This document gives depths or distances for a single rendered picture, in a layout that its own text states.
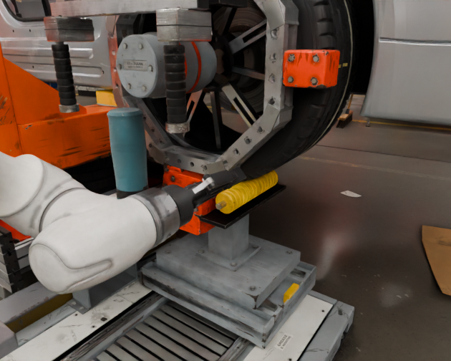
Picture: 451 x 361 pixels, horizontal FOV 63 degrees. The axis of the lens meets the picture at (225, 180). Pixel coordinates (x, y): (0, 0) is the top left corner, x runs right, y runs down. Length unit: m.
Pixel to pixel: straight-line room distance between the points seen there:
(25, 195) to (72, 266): 0.14
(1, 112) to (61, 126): 0.18
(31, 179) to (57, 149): 0.66
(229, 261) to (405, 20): 0.81
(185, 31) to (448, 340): 1.24
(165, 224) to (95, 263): 0.13
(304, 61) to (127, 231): 0.46
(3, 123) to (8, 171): 0.57
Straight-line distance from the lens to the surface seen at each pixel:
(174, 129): 0.66
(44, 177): 0.59
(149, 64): 0.79
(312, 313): 1.29
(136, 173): 0.97
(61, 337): 1.28
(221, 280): 1.15
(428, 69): 0.85
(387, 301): 1.55
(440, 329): 1.51
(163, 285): 1.29
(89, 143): 1.30
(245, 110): 0.95
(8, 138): 1.16
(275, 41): 0.78
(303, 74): 0.75
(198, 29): 0.67
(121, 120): 0.93
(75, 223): 0.51
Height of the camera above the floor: 0.90
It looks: 21 degrees down
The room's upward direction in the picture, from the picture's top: straight up
